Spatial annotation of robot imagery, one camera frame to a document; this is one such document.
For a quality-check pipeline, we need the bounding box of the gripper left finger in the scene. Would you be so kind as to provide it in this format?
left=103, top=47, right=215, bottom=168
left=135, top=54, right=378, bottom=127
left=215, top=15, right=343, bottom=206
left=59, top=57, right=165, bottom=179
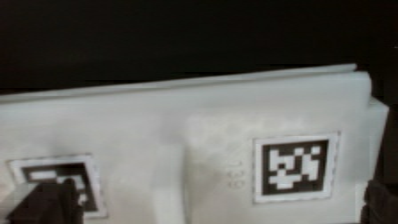
left=3, top=178, right=83, bottom=224

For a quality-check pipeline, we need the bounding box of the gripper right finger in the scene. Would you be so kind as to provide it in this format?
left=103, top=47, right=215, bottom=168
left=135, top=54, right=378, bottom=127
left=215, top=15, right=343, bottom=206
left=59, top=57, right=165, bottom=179
left=361, top=180, right=398, bottom=224

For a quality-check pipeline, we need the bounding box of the white cabinet door panel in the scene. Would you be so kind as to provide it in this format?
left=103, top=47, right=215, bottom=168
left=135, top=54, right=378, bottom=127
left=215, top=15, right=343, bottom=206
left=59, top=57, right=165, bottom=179
left=0, top=64, right=387, bottom=224

